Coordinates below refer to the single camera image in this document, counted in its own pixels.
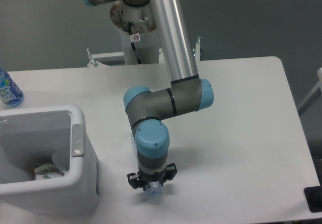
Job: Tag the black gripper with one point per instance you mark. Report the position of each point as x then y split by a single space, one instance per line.
140 179

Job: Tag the clear plastic bottle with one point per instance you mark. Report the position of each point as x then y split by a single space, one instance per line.
152 189

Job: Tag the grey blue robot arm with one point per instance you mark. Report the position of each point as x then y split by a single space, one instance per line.
146 109

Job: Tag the trash inside bin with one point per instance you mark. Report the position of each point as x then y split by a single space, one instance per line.
57 166

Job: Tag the white plastic trash can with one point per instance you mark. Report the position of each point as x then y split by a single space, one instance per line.
31 135

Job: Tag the black device at table edge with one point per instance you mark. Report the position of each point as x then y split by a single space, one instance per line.
313 198

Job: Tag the blue labelled water bottle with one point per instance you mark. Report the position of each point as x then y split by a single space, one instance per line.
11 94

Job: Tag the white bracket with bolts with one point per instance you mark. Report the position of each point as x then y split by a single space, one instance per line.
117 58

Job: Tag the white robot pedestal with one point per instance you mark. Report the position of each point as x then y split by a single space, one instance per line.
138 32

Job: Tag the white frame at right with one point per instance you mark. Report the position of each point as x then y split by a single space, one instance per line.
311 96

